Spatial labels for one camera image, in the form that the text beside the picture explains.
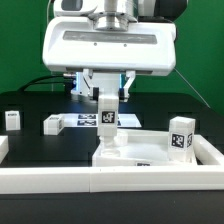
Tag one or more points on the white fiducial marker base sheet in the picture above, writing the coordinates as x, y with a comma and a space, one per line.
91, 120

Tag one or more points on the white fence rail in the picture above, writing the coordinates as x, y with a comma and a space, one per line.
206, 153
109, 179
4, 148

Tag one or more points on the white left fence rail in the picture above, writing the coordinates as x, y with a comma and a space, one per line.
4, 148

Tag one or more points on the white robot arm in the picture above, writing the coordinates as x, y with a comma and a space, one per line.
117, 15

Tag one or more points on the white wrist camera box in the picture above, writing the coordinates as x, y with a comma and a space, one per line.
74, 8

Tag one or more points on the white front fence rail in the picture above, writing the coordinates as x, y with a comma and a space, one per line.
109, 179

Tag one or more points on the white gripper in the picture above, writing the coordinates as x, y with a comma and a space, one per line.
72, 44

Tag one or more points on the white right fence rail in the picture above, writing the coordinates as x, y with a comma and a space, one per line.
206, 153

